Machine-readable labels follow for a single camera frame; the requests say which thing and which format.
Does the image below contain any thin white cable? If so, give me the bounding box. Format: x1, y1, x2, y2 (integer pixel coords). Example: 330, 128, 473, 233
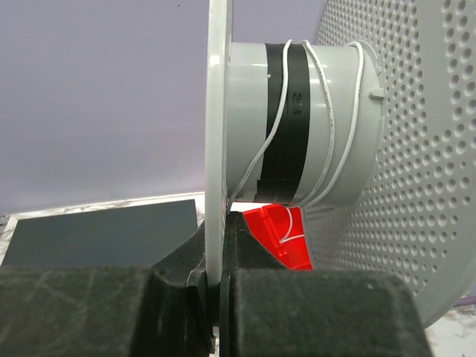
226, 39, 365, 246

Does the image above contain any red plastic bin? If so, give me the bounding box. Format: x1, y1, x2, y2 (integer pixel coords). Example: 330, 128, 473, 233
244, 208, 282, 257
264, 205, 312, 271

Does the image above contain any right red plastic bin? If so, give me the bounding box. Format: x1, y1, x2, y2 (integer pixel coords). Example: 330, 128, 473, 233
264, 205, 312, 271

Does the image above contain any dark grey network switch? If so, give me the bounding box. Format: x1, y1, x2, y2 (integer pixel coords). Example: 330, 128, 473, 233
1, 200, 198, 266

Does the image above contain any grey perforated cable spool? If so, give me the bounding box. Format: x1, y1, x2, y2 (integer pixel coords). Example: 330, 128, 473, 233
205, 1, 475, 327

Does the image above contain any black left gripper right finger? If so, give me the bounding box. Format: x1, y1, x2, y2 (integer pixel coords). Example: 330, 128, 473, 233
219, 212, 432, 356

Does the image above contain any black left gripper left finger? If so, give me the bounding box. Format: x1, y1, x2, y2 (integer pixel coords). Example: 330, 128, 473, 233
1, 228, 208, 356

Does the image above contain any left red plastic bin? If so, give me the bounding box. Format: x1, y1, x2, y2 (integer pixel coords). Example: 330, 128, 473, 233
244, 208, 282, 257

